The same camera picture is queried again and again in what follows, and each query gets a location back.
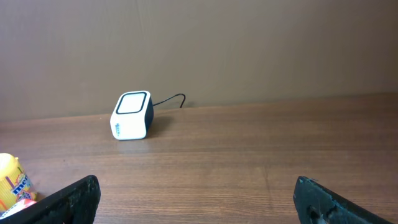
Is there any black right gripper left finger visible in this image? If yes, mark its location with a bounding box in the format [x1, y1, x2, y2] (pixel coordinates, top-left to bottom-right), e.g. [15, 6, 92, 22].
[1, 175, 101, 224]

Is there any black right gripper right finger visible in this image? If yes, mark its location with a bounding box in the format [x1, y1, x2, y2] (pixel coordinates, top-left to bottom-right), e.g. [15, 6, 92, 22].
[293, 176, 392, 224]

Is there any red white snack packet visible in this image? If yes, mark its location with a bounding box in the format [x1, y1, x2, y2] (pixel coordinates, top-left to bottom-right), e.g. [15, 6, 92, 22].
[0, 198, 37, 220]

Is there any yellow mentos gum bottle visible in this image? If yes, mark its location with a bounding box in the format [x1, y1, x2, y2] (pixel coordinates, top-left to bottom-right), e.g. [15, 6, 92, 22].
[1, 153, 37, 212]

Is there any white barcode scanner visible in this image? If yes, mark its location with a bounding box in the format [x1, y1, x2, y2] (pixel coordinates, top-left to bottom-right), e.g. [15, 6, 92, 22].
[109, 90, 154, 141]

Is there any black scanner cable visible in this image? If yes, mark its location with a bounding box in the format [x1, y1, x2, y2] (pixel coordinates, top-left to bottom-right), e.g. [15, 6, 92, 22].
[152, 93, 187, 109]

